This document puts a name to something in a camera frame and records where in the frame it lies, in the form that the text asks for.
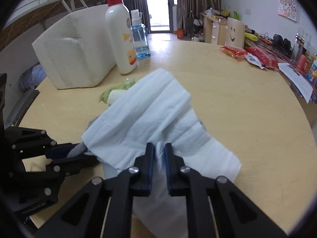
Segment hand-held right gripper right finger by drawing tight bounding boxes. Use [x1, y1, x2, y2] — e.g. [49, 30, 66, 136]
[164, 142, 289, 238]

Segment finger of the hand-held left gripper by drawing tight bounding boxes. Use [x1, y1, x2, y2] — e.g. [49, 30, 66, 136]
[11, 128, 86, 159]
[18, 155, 103, 204]

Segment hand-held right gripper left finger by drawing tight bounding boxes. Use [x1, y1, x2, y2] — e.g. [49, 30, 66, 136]
[35, 142, 156, 238]

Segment white paper tissue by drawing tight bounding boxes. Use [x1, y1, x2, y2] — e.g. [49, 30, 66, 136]
[81, 68, 206, 173]
[132, 109, 242, 238]

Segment green floral tissue packet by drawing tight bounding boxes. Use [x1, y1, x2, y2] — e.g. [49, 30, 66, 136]
[99, 78, 137, 105]

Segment white foam box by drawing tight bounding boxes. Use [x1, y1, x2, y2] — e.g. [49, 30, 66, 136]
[32, 4, 117, 90]

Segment blue orange checked quilt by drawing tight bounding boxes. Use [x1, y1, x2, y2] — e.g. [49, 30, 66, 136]
[19, 63, 46, 91]

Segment blue water bottle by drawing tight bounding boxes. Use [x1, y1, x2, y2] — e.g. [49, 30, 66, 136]
[130, 9, 151, 60]

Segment white lotion bottle red pump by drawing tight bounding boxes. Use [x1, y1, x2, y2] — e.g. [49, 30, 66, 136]
[105, 0, 138, 75]

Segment white blue snack packet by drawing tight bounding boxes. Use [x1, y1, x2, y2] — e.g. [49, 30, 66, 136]
[244, 53, 268, 70]

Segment metal bunk bed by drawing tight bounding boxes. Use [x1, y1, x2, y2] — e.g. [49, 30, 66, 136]
[0, 0, 109, 53]

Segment wooden desk with drawers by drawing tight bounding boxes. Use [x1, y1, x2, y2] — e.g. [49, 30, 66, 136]
[199, 12, 229, 45]

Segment black folding chair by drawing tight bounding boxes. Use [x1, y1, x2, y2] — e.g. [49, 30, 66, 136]
[186, 11, 204, 38]

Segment wooden chair with smiley face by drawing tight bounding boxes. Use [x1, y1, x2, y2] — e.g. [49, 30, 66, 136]
[226, 17, 245, 49]

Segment printed paper sheet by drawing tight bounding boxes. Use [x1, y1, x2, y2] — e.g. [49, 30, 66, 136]
[277, 62, 313, 104]

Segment desk with patterned cover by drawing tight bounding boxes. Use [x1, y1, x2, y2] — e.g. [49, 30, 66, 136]
[244, 33, 317, 109]

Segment glass balcony door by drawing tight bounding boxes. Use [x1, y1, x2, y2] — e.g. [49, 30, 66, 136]
[144, 0, 179, 33]

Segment black headphones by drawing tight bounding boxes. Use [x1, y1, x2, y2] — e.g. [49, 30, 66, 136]
[272, 34, 293, 50]

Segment cluster of toiletry bottles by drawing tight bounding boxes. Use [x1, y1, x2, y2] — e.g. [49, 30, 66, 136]
[293, 32, 317, 80]

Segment white double wall socket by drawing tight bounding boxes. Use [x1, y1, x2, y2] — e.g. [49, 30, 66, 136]
[297, 28, 311, 40]

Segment pink cartoon wall poster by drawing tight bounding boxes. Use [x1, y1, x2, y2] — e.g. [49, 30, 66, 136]
[277, 0, 299, 23]

